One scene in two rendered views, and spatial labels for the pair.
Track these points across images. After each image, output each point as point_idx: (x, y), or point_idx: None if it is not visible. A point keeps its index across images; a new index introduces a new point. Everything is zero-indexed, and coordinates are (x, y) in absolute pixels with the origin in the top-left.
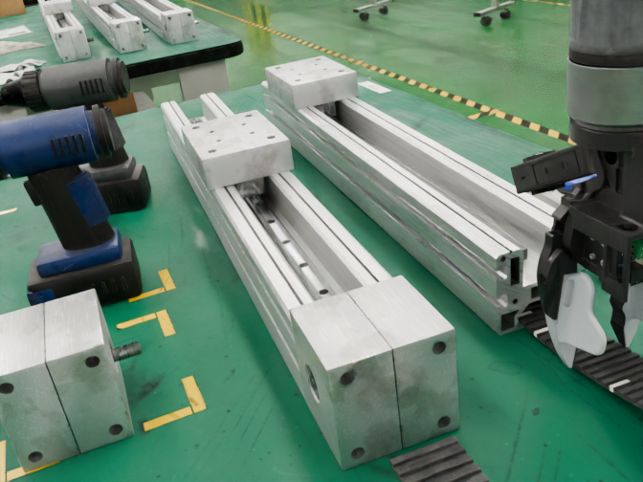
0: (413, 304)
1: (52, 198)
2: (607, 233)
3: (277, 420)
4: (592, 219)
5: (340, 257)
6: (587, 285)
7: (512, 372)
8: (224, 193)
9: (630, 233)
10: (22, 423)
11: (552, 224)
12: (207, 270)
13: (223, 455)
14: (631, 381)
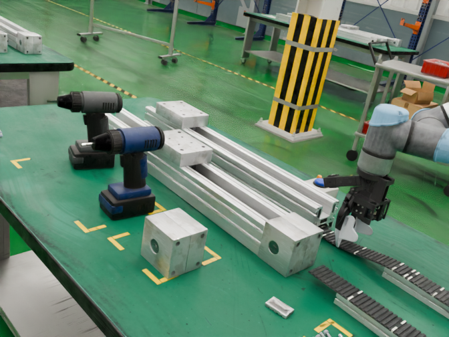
0: (306, 222)
1: (132, 164)
2: (367, 204)
3: (252, 262)
4: (362, 199)
5: (262, 203)
6: (353, 219)
7: (319, 248)
8: (188, 170)
9: (375, 204)
10: (176, 258)
11: (327, 198)
12: (174, 202)
13: (240, 273)
14: (359, 251)
